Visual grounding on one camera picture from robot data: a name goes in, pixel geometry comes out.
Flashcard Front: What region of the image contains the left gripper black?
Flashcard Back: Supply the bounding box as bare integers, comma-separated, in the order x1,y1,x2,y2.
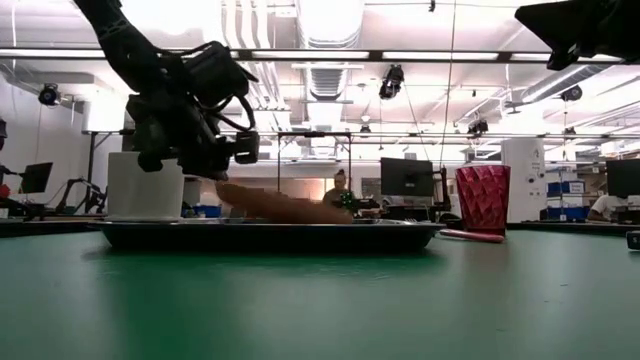
126,84,262,182

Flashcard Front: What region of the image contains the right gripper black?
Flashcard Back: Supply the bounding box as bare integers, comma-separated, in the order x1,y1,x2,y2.
514,0,640,71

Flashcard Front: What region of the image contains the brown wooden plate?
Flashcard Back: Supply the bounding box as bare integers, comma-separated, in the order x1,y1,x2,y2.
214,181,354,225

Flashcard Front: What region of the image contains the red faceted plastic cup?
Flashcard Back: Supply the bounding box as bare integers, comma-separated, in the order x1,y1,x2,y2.
454,164,512,237

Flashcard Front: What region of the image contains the red pen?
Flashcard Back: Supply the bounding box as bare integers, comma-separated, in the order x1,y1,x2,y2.
439,228,506,245

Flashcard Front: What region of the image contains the dark serving tray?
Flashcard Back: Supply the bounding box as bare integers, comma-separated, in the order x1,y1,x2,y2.
92,218,446,253

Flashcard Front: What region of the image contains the white square plant pot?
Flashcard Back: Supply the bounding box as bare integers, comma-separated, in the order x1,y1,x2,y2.
105,151,187,222

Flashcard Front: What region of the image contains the small black monitor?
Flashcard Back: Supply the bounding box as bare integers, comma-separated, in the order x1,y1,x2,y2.
19,161,54,195

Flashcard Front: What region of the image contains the blue storage bin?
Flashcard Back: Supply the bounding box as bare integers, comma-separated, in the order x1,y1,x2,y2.
546,206,591,222
547,180,587,196

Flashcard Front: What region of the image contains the black computer monitor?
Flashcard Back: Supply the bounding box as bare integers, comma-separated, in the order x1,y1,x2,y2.
605,158,640,199
379,157,435,198

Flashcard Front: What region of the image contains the seated person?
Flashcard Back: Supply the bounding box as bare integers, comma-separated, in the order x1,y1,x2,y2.
322,168,359,211

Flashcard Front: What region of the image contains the person in white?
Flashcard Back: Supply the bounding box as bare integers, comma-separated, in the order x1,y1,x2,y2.
586,193,632,223

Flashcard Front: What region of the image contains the black overhead rig beam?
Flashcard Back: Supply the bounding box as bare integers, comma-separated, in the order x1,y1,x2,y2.
0,47,640,65

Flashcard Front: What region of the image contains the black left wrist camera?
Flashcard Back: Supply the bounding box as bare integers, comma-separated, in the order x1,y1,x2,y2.
185,40,260,109

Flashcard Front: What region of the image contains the black metal stand frame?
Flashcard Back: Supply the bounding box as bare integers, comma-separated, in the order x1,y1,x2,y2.
276,130,353,193

